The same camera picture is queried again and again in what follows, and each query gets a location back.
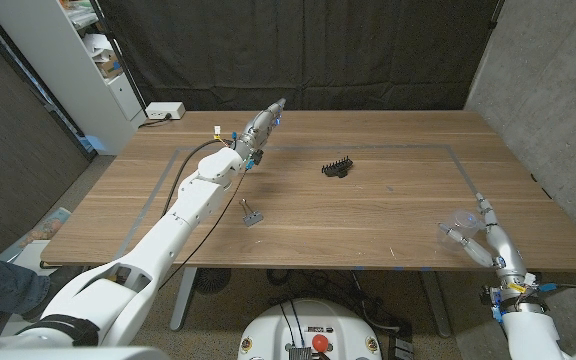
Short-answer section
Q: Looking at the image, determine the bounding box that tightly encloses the black floor cable tangle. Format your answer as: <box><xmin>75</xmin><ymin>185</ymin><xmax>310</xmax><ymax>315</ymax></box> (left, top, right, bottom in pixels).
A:
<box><xmin>267</xmin><ymin>269</ymin><xmax>404</xmax><ymax>334</ymax></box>

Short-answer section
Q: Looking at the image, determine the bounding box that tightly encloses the white power strip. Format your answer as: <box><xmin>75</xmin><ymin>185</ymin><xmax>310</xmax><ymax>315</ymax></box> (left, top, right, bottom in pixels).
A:
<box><xmin>145</xmin><ymin>101</ymin><xmax>187</xmax><ymax>121</ymax></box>

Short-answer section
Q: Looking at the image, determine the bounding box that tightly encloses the dark shoe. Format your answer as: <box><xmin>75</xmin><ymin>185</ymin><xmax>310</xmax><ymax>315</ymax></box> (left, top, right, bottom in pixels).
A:
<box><xmin>20</xmin><ymin>297</ymin><xmax>55</xmax><ymax>324</ymax></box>

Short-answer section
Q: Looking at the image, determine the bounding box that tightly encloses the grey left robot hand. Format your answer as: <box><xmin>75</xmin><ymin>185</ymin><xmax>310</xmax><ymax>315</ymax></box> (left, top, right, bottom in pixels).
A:
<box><xmin>235</xmin><ymin>97</ymin><xmax>287</xmax><ymax>162</ymax></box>

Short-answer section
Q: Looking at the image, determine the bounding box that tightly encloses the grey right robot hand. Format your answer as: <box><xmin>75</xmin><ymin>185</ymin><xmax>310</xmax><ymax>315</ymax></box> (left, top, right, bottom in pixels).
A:
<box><xmin>437</xmin><ymin>192</ymin><xmax>530</xmax><ymax>282</ymax></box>

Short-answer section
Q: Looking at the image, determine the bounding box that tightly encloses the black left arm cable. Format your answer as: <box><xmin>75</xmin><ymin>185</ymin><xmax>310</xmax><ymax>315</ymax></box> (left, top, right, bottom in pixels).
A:
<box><xmin>161</xmin><ymin>138</ymin><xmax>230</xmax><ymax>217</ymax></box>

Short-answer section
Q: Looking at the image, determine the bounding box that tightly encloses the grey table leg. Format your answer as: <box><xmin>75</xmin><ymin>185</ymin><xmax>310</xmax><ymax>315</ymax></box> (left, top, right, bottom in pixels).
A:
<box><xmin>417</xmin><ymin>269</ymin><xmax>453</xmax><ymax>339</ymax></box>
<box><xmin>169</xmin><ymin>267</ymin><xmax>198</xmax><ymax>332</ymax></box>

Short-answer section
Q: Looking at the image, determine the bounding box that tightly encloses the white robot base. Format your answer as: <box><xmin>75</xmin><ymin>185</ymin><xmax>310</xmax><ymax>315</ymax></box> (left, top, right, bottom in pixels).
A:
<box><xmin>237</xmin><ymin>298</ymin><xmax>383</xmax><ymax>360</ymax></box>

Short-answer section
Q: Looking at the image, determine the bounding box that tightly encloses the cardboard box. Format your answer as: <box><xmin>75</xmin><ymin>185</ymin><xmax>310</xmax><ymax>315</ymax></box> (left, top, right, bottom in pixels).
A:
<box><xmin>95</xmin><ymin>49</ymin><xmax>124</xmax><ymax>80</ymax></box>

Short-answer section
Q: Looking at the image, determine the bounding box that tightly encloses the colourful magazine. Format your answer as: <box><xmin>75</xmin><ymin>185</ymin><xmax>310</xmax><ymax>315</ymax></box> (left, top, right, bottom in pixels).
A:
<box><xmin>17</xmin><ymin>207</ymin><xmax>73</xmax><ymax>249</ymax></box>

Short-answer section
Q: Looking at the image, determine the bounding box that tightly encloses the black round floor disc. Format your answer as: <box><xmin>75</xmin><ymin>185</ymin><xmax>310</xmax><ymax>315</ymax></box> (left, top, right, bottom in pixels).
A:
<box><xmin>193</xmin><ymin>268</ymin><xmax>233</xmax><ymax>295</ymax></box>

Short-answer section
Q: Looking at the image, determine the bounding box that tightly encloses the black hair clip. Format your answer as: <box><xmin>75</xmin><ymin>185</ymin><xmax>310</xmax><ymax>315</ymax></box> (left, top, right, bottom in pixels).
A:
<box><xmin>321</xmin><ymin>155</ymin><xmax>355</xmax><ymax>179</ymax></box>

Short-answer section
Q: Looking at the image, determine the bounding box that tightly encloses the grey paper clamp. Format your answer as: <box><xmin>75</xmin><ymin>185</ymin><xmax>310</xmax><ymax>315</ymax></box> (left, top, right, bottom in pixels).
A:
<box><xmin>238</xmin><ymin>198</ymin><xmax>265</xmax><ymax>228</ymax></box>

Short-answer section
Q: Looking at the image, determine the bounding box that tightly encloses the white shelf cabinet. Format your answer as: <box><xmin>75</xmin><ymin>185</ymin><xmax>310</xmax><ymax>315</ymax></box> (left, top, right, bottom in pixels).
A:
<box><xmin>0</xmin><ymin>0</ymin><xmax>148</xmax><ymax>156</ymax></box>

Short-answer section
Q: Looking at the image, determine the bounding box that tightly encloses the clear plastic measuring cup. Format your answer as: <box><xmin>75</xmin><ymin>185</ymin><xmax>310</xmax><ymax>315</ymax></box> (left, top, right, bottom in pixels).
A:
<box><xmin>437</xmin><ymin>209</ymin><xmax>485</xmax><ymax>252</ymax></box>

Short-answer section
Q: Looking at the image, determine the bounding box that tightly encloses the black curtain backdrop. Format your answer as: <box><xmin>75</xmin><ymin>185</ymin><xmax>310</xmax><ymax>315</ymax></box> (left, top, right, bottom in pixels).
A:
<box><xmin>96</xmin><ymin>0</ymin><xmax>505</xmax><ymax>112</ymax></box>

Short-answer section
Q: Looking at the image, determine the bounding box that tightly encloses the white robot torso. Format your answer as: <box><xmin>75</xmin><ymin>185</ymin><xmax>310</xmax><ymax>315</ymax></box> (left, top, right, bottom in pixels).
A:
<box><xmin>0</xmin><ymin>345</ymin><xmax>170</xmax><ymax>360</ymax></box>

